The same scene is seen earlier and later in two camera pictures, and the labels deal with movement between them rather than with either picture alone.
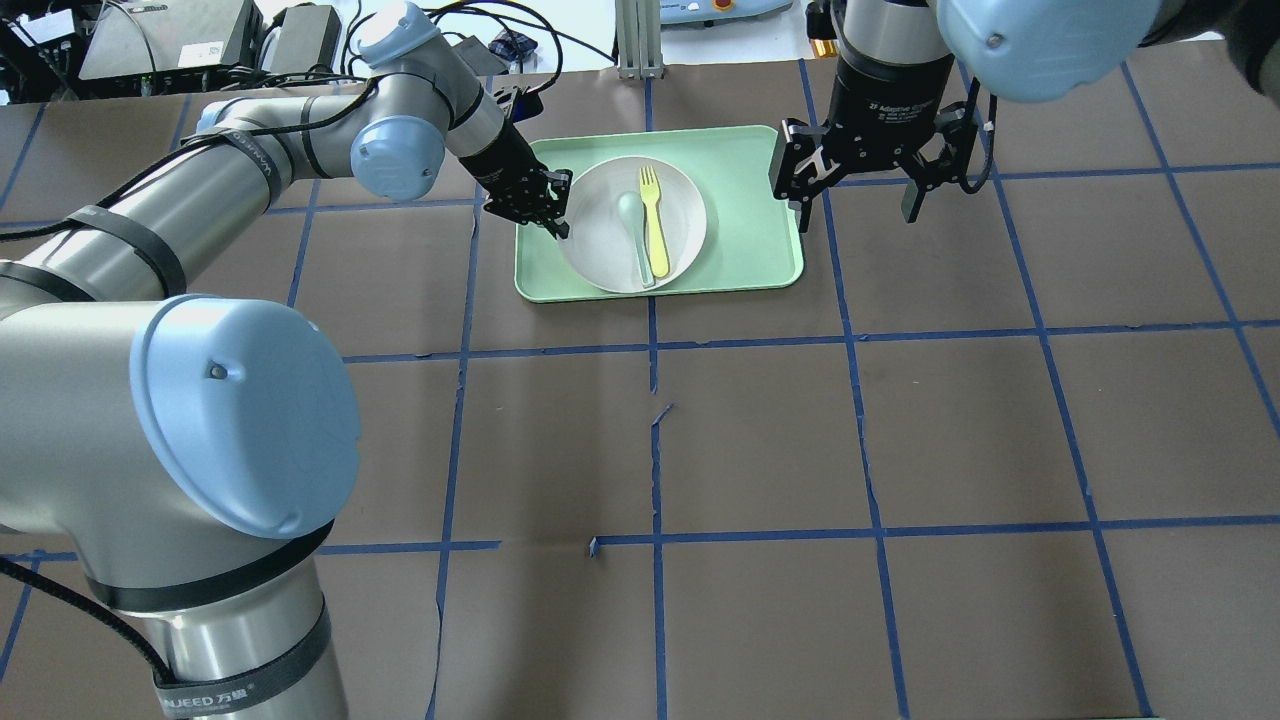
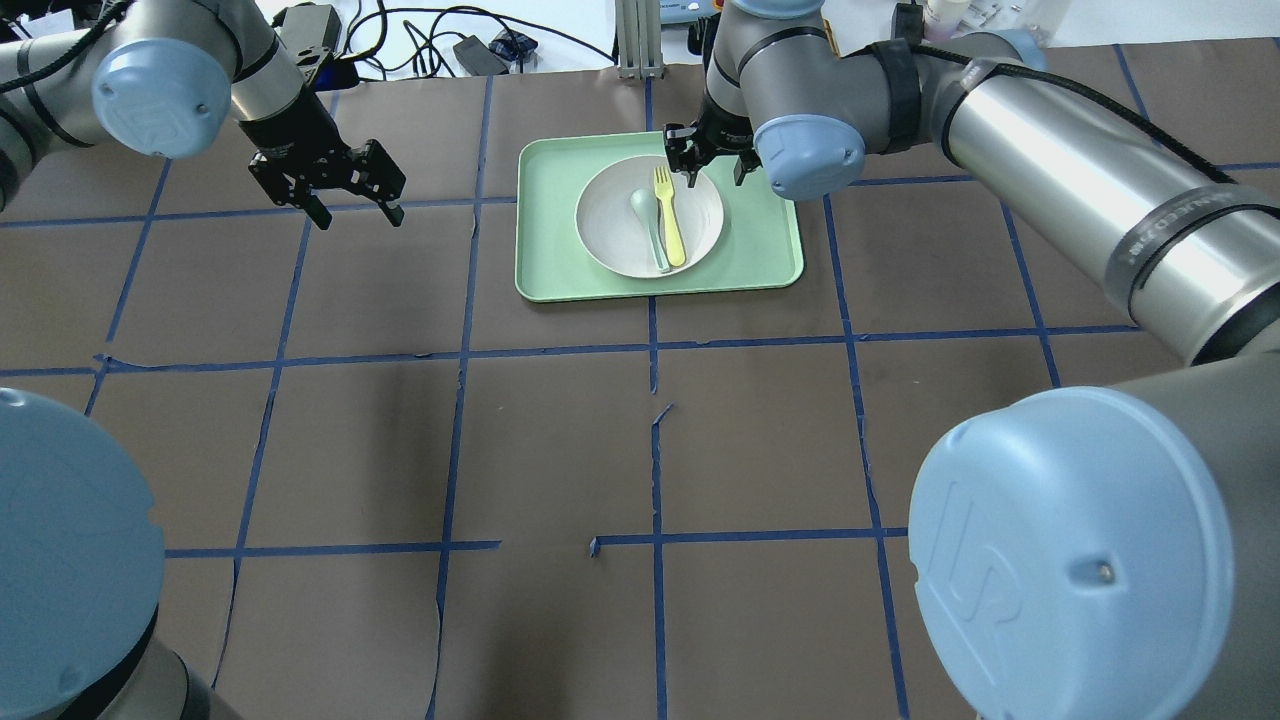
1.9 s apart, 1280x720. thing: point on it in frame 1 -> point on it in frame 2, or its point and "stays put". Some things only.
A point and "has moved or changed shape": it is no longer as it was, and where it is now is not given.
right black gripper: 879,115 -> 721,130
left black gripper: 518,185 -> 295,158
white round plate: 601,246 has moved or changed shape
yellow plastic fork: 651,189 has moved or changed shape
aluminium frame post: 639,53 stays put
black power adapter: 479,57 stays put
